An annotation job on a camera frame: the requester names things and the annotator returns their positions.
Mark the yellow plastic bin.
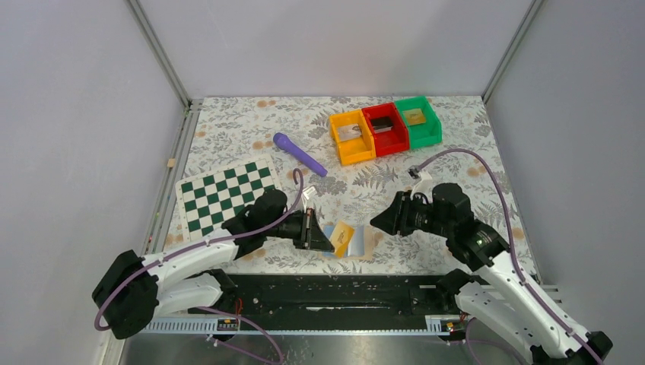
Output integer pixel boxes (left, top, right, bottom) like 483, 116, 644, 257
329, 109, 376, 166

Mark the green white chessboard mat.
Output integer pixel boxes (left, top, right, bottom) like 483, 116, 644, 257
175, 154, 281, 242

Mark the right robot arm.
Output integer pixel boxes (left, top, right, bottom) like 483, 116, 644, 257
370, 183, 613, 364

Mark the white slotted cable duct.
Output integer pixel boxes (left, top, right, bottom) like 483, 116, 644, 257
141, 313, 451, 335

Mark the gold credit card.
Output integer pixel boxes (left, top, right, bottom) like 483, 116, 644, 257
330, 221, 356, 258
403, 108, 427, 126

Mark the red plastic bin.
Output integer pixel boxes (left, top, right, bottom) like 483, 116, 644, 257
361, 103, 410, 157

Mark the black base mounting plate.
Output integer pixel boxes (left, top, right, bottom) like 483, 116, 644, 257
213, 274, 461, 322

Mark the purple toy microphone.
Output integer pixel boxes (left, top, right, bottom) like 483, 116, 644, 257
273, 132, 328, 177

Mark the black card in red bin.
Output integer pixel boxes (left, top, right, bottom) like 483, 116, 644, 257
370, 116, 394, 133

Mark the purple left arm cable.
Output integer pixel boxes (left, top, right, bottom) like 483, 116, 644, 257
94, 168, 305, 365

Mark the silver card in yellow bin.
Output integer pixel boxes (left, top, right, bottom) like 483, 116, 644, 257
336, 123, 362, 142

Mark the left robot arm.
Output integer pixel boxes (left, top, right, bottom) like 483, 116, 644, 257
91, 189, 334, 339

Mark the green plastic bin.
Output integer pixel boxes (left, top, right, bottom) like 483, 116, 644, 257
394, 96, 443, 149

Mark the floral patterned table mat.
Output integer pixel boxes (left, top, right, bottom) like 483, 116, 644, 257
181, 96, 539, 275

